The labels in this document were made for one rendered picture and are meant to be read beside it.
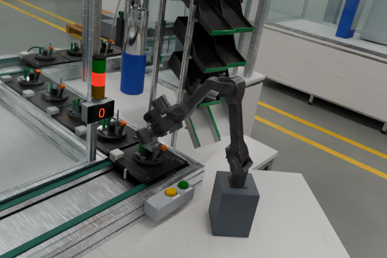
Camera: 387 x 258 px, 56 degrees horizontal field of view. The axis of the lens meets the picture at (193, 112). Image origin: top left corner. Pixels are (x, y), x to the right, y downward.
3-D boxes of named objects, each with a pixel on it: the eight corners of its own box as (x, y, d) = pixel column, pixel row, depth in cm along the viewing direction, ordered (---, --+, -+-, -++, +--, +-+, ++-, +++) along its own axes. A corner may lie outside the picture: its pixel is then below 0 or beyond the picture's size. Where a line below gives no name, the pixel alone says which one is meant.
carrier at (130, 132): (147, 141, 174) (150, 117, 169) (106, 157, 157) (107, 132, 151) (115, 121, 187) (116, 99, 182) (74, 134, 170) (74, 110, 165)
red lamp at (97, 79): (107, 84, 136) (108, 72, 134) (97, 87, 132) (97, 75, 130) (99, 80, 139) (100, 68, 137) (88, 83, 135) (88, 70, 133)
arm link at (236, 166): (252, 167, 135) (255, 153, 132) (242, 178, 128) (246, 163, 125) (236, 160, 138) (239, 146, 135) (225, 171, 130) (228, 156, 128)
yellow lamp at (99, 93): (107, 97, 138) (107, 85, 136) (96, 99, 134) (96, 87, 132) (99, 93, 141) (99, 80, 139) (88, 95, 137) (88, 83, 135)
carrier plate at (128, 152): (187, 165, 160) (188, 161, 159) (147, 186, 143) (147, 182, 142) (150, 142, 173) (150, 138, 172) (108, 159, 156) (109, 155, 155)
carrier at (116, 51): (125, 54, 289) (126, 39, 283) (100, 59, 271) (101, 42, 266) (106, 46, 302) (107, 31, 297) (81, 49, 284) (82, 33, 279)
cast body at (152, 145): (159, 148, 155) (160, 134, 152) (151, 152, 152) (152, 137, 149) (145, 140, 160) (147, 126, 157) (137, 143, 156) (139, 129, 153)
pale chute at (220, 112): (233, 133, 186) (238, 131, 182) (214, 139, 177) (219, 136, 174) (213, 83, 190) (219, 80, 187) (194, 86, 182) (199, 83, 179)
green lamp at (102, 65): (108, 72, 134) (109, 59, 132) (97, 74, 130) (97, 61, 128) (100, 68, 137) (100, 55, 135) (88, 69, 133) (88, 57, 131)
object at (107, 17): (143, 45, 659) (145, 23, 642) (106, 50, 601) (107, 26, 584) (102, 29, 724) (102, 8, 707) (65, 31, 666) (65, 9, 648)
